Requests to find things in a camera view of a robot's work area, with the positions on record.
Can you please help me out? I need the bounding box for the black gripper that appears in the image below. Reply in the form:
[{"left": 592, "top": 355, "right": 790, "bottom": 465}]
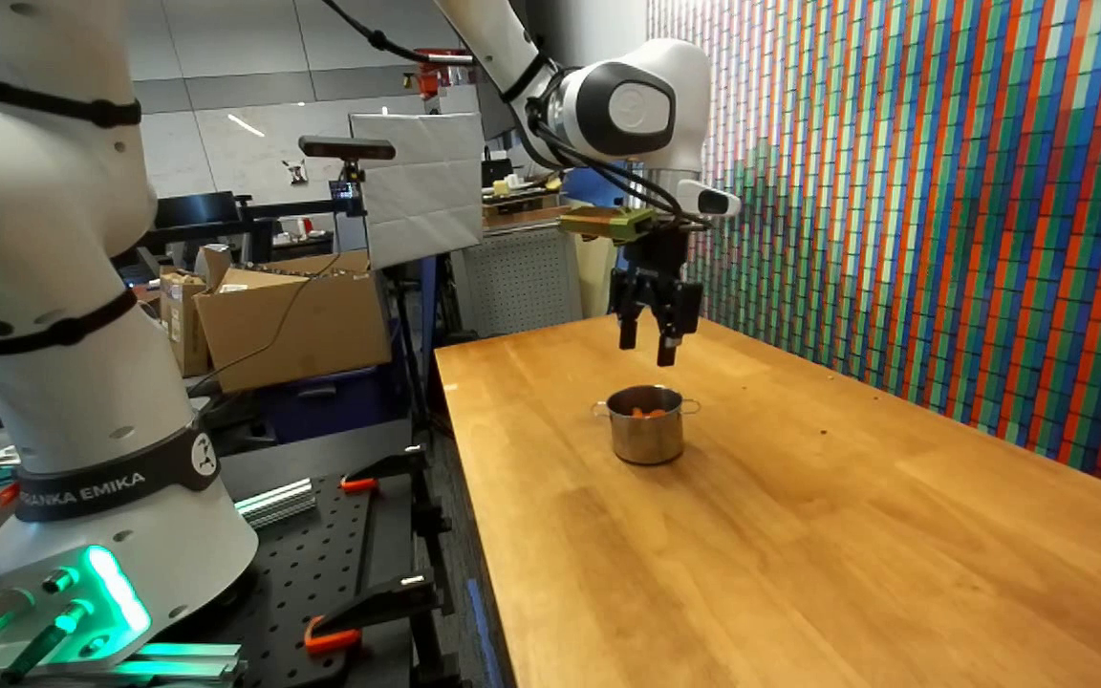
[{"left": 608, "top": 222, "right": 706, "bottom": 370}]

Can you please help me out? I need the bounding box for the orange rubber duck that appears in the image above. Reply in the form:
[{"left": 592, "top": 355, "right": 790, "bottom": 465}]
[{"left": 611, "top": 388, "right": 680, "bottom": 424}]

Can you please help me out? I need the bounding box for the small steel pot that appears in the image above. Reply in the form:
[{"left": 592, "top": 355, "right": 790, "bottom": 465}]
[{"left": 606, "top": 383, "right": 694, "bottom": 468}]

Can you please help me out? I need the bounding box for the grey cabinet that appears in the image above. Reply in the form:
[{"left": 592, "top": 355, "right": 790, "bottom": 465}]
[{"left": 450, "top": 226, "right": 590, "bottom": 345}]

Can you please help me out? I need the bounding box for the white flat panel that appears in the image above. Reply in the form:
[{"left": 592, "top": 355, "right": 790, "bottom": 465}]
[{"left": 346, "top": 107, "right": 488, "bottom": 270}]

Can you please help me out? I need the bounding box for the orange black bar clamp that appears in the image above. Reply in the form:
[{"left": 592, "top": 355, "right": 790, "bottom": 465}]
[
  {"left": 299, "top": 570, "right": 439, "bottom": 659},
  {"left": 338, "top": 448, "right": 437, "bottom": 503}
]

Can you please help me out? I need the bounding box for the brown cardboard box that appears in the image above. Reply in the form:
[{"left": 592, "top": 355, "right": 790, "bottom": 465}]
[{"left": 162, "top": 248, "right": 397, "bottom": 398}]

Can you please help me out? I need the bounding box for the silver aluminium extrusion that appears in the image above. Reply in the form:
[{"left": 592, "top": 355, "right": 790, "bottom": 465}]
[{"left": 231, "top": 473, "right": 320, "bottom": 532}]

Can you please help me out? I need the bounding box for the black perforated breadboard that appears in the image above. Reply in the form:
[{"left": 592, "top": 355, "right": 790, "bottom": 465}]
[{"left": 172, "top": 468, "right": 460, "bottom": 688}]

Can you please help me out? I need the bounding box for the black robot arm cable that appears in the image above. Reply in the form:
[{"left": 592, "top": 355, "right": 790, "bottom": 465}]
[{"left": 319, "top": 0, "right": 715, "bottom": 231}]

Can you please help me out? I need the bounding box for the black camera tripod stand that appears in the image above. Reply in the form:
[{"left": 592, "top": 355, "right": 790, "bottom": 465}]
[{"left": 376, "top": 254, "right": 457, "bottom": 614}]

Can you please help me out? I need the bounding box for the black stereo camera bar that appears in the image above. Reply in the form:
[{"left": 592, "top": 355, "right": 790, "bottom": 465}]
[{"left": 293, "top": 132, "right": 402, "bottom": 163}]

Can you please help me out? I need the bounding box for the green lit base mount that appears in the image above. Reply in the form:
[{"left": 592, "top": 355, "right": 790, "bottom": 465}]
[{"left": 0, "top": 542, "right": 250, "bottom": 688}]

